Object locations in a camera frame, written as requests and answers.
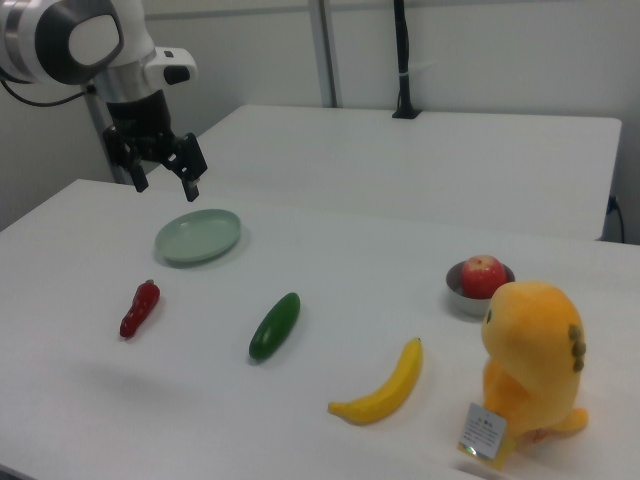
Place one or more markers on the pale green plastic plate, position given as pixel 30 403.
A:
pixel 195 237

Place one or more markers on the black stand clamp base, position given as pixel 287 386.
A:
pixel 406 114

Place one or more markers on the green cucumber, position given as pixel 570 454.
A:
pixel 275 325

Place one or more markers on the grey vertical wall profile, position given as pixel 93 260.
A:
pixel 327 50

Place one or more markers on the white paper plush tag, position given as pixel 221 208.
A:
pixel 480 430

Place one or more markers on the yellow banana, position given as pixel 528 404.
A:
pixel 395 385

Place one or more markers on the red apple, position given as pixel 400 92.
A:
pixel 482 277

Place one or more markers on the grey metal post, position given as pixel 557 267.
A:
pixel 98 115

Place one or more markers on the black stand pole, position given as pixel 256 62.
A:
pixel 402 50

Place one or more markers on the orange plush dinosaur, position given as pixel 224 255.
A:
pixel 530 350

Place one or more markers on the small grey bowl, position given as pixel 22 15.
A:
pixel 460 300

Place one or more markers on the red chili pepper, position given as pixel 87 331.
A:
pixel 140 310

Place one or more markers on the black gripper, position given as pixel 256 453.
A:
pixel 140 125

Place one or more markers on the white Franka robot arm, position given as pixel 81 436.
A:
pixel 50 40

